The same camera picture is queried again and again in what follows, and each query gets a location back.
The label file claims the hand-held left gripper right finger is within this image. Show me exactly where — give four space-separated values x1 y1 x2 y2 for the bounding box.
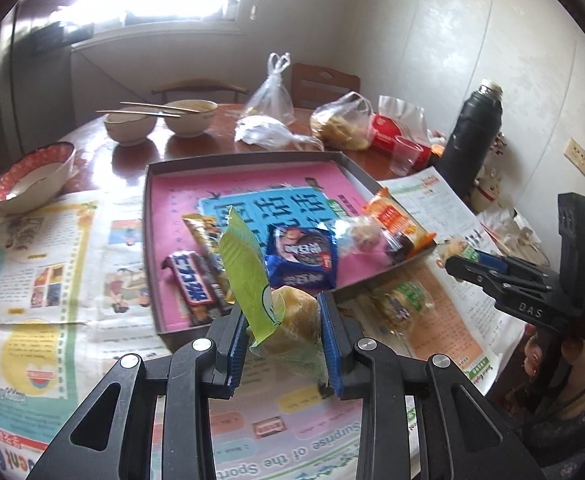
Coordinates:
317 291 545 480

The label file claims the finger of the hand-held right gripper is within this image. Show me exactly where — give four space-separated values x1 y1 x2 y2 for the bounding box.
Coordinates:
472 250 553 283
445 256 515 307

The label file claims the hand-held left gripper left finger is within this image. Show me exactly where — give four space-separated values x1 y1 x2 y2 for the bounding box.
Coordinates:
42 302 250 480

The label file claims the dark snack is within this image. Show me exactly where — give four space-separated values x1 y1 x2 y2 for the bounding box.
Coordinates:
383 230 420 265

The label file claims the brown chocolate bar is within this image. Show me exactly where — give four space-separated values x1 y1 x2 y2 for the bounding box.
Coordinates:
162 251 230 323

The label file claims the blue cookie packet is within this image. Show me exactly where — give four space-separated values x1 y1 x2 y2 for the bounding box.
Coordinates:
264 224 339 291

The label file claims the green pastry packet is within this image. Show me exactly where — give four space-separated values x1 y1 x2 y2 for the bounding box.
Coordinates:
219 206 333 391

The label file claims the clear-wrapped round pastry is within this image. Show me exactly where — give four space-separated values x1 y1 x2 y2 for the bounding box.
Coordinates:
336 214 388 261

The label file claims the yellow snack packet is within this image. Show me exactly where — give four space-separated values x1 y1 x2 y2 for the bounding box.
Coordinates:
181 211 236 328

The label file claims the plastic bag of fried snacks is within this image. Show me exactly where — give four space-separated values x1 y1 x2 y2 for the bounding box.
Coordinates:
309 91 375 152

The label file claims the person's right hand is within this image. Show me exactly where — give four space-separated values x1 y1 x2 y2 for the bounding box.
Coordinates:
522 322 585 411

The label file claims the white crumpled paper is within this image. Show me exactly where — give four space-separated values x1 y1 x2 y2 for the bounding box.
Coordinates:
477 207 548 266

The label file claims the clear-wrapped pastry green label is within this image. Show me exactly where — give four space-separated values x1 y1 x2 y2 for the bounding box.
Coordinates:
372 280 435 336

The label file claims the cat figurine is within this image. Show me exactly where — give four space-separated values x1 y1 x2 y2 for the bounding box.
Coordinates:
472 165 505 211

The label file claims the printed newspaper sheet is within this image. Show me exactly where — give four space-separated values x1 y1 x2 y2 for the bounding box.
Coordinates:
337 167 528 386
0 187 423 480

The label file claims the orange snack packet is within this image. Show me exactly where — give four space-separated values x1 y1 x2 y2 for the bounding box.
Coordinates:
361 187 437 258

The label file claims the black thermos bottle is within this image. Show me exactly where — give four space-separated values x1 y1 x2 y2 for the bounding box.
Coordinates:
443 80 504 196

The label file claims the clear plastic cup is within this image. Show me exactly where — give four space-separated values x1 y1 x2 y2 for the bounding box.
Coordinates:
391 135 424 177

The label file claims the person's dark patterned clothing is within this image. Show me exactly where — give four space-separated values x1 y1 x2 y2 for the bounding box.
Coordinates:
512 390 585 480

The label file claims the red tissue pack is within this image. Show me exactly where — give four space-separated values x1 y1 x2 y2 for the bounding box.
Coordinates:
369 95 433 168

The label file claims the white crumpled plastic bag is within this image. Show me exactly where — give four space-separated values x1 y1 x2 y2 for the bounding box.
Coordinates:
235 115 325 152

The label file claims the white bowl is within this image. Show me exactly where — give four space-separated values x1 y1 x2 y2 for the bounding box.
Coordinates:
163 100 219 137
103 111 157 146

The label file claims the clear knotted plastic bag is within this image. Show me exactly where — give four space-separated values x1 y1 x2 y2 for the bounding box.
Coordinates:
245 52 295 126

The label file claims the wooden chopstick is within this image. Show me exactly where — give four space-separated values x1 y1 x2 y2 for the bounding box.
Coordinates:
96 109 180 119
120 101 208 112

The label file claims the red patterned bowl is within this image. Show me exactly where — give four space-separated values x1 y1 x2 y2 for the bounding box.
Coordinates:
0 141 76 213

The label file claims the grey refrigerator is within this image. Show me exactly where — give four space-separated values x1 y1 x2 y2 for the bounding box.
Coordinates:
0 0 73 158

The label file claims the beige wall socket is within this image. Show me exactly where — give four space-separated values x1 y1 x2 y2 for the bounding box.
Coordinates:
563 137 585 177

